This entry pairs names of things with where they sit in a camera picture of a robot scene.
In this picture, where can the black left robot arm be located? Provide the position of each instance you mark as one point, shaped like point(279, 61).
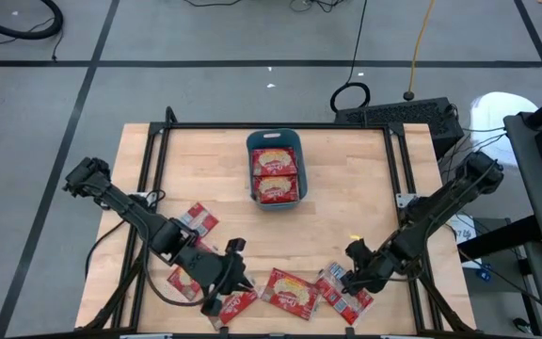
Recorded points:
point(130, 209)

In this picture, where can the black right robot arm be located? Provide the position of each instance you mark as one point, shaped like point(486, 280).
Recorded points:
point(440, 202)

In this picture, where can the white rounded object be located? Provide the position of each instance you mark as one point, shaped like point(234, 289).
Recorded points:
point(497, 110)

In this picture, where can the blue tag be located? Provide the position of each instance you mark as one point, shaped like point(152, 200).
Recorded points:
point(485, 273)

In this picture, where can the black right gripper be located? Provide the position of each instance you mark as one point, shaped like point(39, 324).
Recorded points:
point(386, 261)

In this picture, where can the red microwave popcorn bag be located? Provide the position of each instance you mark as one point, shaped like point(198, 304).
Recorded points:
point(274, 162)
point(181, 280)
point(240, 301)
point(353, 308)
point(291, 293)
point(200, 219)
point(275, 189)

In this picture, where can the black table beam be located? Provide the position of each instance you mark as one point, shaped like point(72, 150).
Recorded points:
point(501, 237)

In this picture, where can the teal plastic basket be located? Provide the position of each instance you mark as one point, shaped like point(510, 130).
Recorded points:
point(278, 207)

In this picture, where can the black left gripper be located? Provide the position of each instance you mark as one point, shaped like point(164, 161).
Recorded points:
point(219, 275)

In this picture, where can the white paper sheet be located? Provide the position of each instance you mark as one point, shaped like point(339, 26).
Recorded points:
point(464, 233)

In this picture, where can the silver aluminium bracket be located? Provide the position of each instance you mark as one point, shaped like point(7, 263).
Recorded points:
point(405, 337)
point(146, 337)

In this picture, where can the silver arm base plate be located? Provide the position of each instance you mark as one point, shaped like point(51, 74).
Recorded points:
point(403, 200)

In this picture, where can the black computer case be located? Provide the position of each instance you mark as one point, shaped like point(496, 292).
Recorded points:
point(393, 114)

